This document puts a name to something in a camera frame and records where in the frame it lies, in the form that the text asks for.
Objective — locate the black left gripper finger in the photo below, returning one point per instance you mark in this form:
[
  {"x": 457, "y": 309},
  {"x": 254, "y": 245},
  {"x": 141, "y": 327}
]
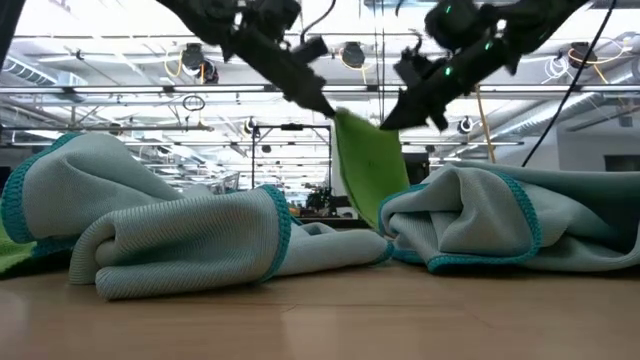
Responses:
[{"x": 315, "y": 102}]

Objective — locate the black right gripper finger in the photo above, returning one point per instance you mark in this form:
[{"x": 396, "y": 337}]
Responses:
[{"x": 412, "y": 110}]

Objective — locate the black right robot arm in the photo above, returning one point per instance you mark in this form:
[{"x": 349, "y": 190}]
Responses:
[{"x": 540, "y": 20}]

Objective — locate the blue microfiber towel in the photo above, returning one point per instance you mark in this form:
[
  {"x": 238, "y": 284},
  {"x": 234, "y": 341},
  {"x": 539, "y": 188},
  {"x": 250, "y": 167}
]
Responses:
[
  {"x": 190, "y": 245},
  {"x": 490, "y": 225}
]

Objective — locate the black monitor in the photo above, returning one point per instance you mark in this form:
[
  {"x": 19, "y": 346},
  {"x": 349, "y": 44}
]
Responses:
[{"x": 419, "y": 162}]

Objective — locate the clear plastic bin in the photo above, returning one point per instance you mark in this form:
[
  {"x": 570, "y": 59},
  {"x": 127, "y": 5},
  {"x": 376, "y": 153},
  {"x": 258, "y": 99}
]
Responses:
[{"x": 225, "y": 182}]

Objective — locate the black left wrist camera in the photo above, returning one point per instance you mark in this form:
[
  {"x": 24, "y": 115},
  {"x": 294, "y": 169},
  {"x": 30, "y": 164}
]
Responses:
[{"x": 310, "y": 50}]

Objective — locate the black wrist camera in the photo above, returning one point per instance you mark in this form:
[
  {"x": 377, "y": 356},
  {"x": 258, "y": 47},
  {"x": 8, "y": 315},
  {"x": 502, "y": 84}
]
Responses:
[
  {"x": 415, "y": 67},
  {"x": 310, "y": 50}
]

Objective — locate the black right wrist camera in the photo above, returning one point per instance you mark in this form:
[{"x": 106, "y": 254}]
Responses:
[{"x": 415, "y": 67}]

